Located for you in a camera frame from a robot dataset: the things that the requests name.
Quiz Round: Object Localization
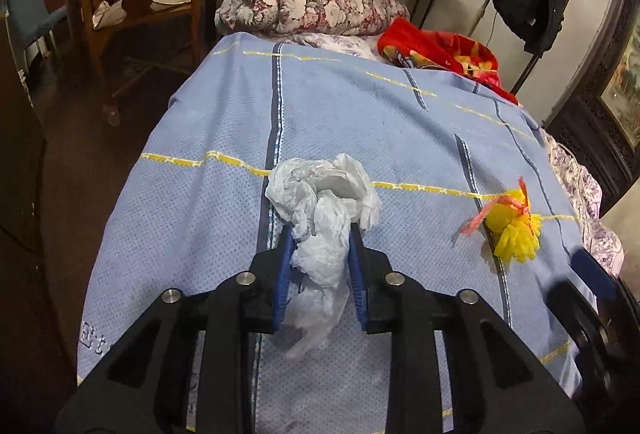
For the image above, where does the dark framed painting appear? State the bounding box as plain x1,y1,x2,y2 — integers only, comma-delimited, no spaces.
547,0,640,215

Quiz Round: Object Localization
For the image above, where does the blue chair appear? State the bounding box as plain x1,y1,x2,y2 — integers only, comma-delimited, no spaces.
6,0,68,65

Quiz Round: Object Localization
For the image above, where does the yellow plastic bag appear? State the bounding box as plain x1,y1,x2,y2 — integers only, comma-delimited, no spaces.
460,177,541,264

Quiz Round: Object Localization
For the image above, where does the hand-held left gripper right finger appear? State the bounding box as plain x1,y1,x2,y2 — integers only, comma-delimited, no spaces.
347,223,586,434

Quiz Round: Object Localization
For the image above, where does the light blue striped blanket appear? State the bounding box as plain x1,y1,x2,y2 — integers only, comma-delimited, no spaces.
77,32,601,434

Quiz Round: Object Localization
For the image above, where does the purple floral quilt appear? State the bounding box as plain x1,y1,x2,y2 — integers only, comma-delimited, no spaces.
295,32,626,275

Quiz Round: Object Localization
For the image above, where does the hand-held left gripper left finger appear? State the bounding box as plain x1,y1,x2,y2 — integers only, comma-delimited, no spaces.
55,227,301,434

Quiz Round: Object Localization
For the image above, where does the red patterned blanket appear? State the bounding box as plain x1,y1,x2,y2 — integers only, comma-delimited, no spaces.
376,18,519,105

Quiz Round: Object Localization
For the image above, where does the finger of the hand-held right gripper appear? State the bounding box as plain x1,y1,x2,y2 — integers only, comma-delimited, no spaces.
547,250,621,330

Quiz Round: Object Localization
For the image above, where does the white plastic bag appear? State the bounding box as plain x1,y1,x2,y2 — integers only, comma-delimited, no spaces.
265,153,382,359

